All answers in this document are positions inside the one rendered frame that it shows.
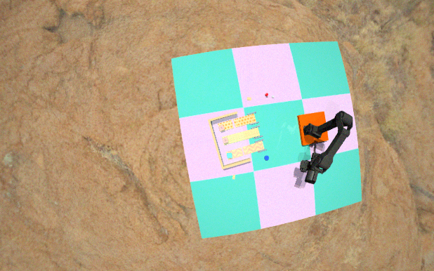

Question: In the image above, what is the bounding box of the yellow strip with orange polka dots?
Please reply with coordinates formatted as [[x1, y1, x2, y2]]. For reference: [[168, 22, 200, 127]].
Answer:
[[240, 114, 256, 126]]

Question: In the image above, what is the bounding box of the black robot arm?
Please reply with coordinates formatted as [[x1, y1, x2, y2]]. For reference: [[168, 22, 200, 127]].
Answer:
[[300, 111, 353, 183]]

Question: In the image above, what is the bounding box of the yellow strip with pink zigzag pattern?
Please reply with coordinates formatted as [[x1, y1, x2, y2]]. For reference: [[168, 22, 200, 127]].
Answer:
[[248, 141, 264, 154]]

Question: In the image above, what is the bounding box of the pale yellow striped strip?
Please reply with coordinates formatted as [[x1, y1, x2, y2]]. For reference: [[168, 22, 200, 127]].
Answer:
[[244, 128, 260, 139]]

